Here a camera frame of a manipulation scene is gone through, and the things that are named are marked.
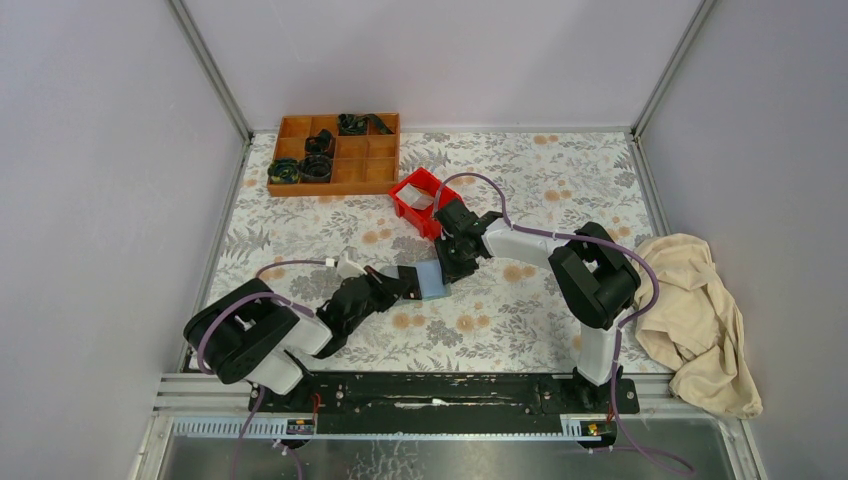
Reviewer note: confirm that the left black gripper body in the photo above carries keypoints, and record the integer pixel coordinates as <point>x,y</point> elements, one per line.
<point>378,298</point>

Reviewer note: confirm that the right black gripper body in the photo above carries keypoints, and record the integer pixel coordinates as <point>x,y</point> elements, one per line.
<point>454,261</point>

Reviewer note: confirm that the green card holder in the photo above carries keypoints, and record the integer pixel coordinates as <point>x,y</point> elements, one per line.
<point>424,281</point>

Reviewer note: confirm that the red plastic bin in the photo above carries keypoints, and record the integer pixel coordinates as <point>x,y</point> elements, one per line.
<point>422,220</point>

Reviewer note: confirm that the stack of credit cards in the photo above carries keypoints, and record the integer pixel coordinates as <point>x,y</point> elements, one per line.
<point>415,197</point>

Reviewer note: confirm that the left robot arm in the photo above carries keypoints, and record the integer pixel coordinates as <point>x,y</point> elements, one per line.
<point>252,333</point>

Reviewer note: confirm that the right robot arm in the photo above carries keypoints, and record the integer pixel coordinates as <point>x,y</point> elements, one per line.
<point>594,276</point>

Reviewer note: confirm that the orange compartment tray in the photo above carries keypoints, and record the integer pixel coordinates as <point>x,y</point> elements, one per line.
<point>335,154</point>

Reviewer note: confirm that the beige crumpled cloth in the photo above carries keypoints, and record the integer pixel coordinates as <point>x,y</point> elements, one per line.
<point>696,329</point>

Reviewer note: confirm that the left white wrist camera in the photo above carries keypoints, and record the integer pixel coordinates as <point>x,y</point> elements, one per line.
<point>345,264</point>

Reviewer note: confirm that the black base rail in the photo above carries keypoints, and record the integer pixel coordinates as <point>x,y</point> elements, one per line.
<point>443,404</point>

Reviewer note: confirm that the aluminium frame post left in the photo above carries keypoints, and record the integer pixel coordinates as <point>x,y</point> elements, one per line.
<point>197,44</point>

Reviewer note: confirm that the aluminium frame post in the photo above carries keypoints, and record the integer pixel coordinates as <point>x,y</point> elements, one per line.
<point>698,20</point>
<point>197,44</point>

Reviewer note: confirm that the aluminium frame post right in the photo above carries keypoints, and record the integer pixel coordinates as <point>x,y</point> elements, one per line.
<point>698,20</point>

